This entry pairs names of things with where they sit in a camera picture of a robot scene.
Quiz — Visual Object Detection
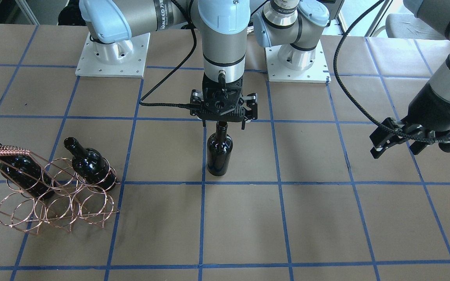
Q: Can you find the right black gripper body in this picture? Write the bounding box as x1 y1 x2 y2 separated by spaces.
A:
190 75 258 122

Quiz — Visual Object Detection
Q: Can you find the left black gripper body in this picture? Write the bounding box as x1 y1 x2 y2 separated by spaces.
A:
401 83 450 153

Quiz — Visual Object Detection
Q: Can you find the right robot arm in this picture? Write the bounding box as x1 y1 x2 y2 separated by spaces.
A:
76 0 258 124

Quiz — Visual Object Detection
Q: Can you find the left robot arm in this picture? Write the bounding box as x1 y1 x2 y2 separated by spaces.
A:
370 0 450 158

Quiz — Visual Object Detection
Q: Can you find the dark wine bottle front slot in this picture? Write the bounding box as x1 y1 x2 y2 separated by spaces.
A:
64 137 117 192

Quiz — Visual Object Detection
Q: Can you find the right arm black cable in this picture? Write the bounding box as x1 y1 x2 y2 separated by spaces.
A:
139 0 202 108

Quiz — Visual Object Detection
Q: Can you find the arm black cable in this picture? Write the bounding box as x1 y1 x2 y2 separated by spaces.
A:
333 0 434 143
139 0 202 108

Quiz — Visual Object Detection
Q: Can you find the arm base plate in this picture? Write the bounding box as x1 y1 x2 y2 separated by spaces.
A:
75 33 150 78
264 41 332 84

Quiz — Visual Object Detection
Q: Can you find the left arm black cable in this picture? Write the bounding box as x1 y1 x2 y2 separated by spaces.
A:
333 0 434 143

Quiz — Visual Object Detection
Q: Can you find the copper wire wine basket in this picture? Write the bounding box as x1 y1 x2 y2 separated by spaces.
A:
0 145 120 235

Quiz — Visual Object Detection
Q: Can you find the dark wine bottle handle side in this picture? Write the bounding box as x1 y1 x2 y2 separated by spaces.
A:
0 154 55 200

